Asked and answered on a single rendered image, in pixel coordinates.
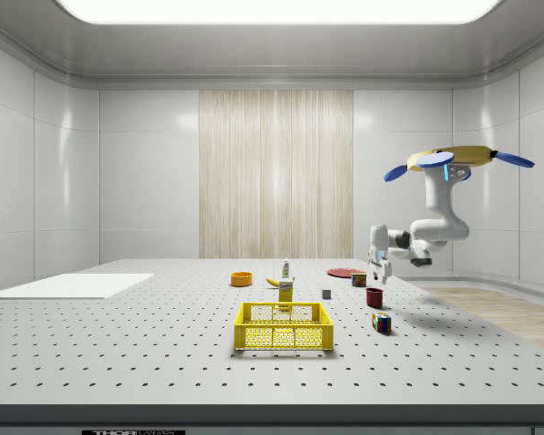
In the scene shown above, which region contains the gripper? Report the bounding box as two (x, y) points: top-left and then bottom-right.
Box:
(366, 256), (393, 286)

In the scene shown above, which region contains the red mug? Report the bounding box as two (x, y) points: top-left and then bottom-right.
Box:
(364, 286), (384, 310)

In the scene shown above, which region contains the red plate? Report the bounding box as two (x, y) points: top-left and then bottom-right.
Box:
(326, 267), (367, 279)

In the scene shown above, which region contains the puzzle cube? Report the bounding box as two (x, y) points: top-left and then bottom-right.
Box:
(371, 311), (393, 336)

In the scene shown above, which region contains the drone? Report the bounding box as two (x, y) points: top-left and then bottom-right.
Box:
(383, 145), (536, 184)

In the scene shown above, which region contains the yellow basket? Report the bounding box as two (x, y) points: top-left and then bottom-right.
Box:
(233, 301), (336, 353)

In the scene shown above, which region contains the white board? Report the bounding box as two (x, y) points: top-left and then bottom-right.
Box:
(0, 273), (156, 300)

